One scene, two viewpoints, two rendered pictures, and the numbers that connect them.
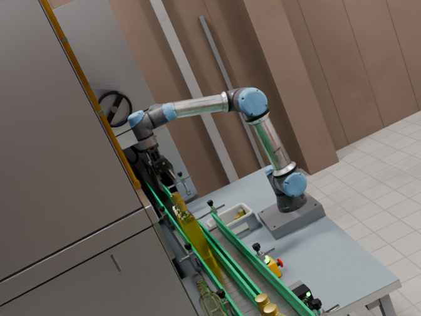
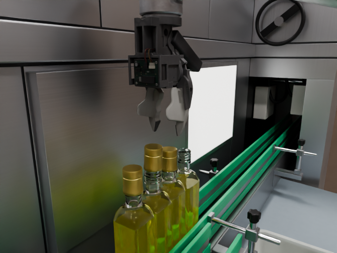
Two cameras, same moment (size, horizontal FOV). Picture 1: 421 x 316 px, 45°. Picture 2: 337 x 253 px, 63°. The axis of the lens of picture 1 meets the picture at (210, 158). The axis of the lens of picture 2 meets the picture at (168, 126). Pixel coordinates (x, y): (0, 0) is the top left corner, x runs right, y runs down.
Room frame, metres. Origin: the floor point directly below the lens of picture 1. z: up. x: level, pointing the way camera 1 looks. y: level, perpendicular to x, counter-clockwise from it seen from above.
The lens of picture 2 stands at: (1.75, -0.15, 1.35)
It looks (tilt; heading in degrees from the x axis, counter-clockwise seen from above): 15 degrees down; 44
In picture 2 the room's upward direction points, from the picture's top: straight up
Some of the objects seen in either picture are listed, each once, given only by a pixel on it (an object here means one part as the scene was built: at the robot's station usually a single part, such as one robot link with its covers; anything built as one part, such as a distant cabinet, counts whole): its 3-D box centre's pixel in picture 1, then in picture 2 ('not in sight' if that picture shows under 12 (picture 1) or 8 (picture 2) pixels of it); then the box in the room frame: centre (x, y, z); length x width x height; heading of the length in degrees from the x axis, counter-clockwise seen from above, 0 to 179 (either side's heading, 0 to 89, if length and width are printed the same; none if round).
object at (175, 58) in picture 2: (156, 159); (159, 53); (2.11, 0.21, 1.35); 0.09 x 0.08 x 0.12; 9
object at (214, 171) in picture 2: (163, 219); (208, 176); (2.47, 0.35, 0.94); 0.07 x 0.04 x 0.13; 101
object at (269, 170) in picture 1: (280, 175); not in sight; (2.30, -0.27, 0.97); 0.13 x 0.12 x 0.14; 9
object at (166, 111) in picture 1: (161, 115); not in sight; (2.15, 0.12, 1.50); 0.11 x 0.11 x 0.08; 9
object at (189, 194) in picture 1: (183, 190); (292, 163); (2.90, 0.23, 0.90); 0.17 x 0.05 x 0.23; 101
